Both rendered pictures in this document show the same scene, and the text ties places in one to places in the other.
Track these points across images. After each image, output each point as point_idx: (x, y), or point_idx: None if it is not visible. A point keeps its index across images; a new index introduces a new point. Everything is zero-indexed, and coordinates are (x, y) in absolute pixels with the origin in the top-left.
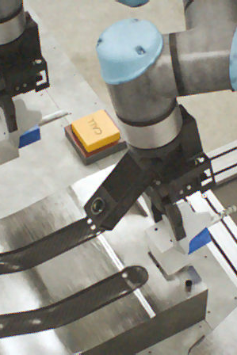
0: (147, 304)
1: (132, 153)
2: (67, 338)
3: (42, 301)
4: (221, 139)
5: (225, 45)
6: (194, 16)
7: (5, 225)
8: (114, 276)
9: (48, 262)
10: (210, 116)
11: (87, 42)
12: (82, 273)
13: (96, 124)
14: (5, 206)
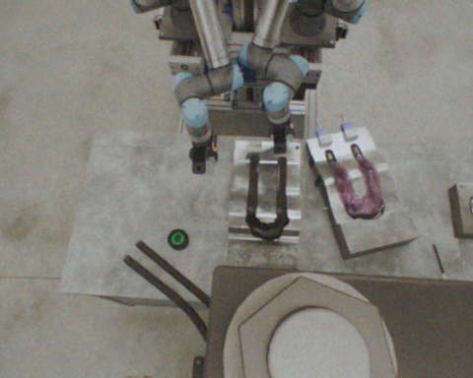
0: (295, 162)
1: (276, 126)
2: (292, 191)
3: (273, 191)
4: (162, 121)
5: (298, 69)
6: (275, 70)
7: (236, 187)
8: (278, 165)
9: (259, 181)
10: (149, 118)
11: (79, 136)
12: (270, 174)
13: None
14: (214, 186)
